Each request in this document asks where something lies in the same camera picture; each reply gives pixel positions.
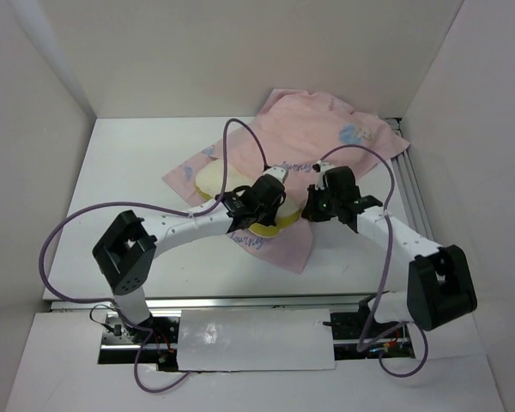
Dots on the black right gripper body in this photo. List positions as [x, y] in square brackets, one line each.
[322, 204]

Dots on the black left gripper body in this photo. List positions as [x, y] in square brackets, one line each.
[264, 215]

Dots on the pink printed pillowcase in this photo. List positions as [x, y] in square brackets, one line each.
[294, 129]

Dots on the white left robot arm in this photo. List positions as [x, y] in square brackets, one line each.
[127, 249]

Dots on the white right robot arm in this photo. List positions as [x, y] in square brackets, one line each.
[374, 222]

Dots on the white cover sheet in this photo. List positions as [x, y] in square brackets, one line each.
[255, 340]

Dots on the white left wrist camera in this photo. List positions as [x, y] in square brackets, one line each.
[278, 172]

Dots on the aluminium frame rails right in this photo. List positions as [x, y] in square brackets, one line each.
[412, 189]

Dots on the aluminium front rail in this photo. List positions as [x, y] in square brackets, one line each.
[345, 322]

